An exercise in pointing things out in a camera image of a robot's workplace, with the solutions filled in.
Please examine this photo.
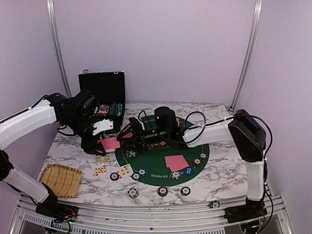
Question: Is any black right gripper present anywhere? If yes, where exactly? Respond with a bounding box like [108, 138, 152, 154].
[117, 124, 169, 154]

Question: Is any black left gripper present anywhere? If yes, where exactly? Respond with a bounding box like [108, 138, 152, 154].
[62, 112, 106, 156]

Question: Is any face-down card mat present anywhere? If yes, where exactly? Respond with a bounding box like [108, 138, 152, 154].
[122, 124, 132, 138]

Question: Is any red patterned card deck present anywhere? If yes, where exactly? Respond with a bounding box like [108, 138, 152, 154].
[100, 137, 120, 152]

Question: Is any face-up hearts card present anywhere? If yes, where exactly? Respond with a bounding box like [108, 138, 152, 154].
[92, 164, 109, 177]

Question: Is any face-up diamonds card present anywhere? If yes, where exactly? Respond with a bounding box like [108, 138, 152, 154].
[116, 164, 134, 179]

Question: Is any black white chip stack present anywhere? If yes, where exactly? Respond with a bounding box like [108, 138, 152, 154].
[128, 188, 138, 198]

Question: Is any red black chip stack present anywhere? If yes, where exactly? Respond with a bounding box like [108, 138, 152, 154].
[157, 186, 168, 197]

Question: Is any blue green chip stack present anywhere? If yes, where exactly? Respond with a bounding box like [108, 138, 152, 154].
[180, 187, 191, 196]

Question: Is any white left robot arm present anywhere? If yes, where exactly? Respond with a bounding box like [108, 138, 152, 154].
[0, 90, 113, 217]

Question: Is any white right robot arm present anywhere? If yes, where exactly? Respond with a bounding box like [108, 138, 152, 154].
[117, 106, 267, 218]

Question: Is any striped blue yellow card box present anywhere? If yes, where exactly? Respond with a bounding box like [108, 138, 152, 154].
[96, 156, 110, 165]

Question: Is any round green poker mat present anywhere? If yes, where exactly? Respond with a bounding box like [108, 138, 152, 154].
[114, 114, 211, 186]

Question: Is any woven bamboo tray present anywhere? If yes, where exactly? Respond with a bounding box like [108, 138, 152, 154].
[39, 164, 82, 198]

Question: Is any black poker chip case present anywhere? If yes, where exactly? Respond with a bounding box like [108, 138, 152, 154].
[78, 71, 125, 134]

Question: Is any blue small blind button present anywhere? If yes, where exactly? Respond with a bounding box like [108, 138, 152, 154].
[183, 167, 195, 176]

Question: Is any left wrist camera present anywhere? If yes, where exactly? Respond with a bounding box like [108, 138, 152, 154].
[92, 119, 114, 136]

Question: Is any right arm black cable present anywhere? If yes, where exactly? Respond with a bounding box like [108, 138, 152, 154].
[182, 111, 273, 154]

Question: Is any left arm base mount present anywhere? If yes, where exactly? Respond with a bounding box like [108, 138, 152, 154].
[36, 187, 78, 222]

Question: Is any aluminium front rail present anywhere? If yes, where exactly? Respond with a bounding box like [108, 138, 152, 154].
[9, 195, 293, 234]

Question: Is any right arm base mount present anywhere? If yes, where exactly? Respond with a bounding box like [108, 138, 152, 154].
[224, 198, 267, 223]

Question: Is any left aluminium frame post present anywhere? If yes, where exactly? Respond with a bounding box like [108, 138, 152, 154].
[46, 0, 72, 97]

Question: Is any aluminium frame post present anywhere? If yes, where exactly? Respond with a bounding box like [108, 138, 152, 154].
[46, 0, 72, 97]
[229, 0, 263, 111]

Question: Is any right aluminium frame post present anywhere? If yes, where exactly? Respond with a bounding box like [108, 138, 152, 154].
[229, 0, 263, 111]

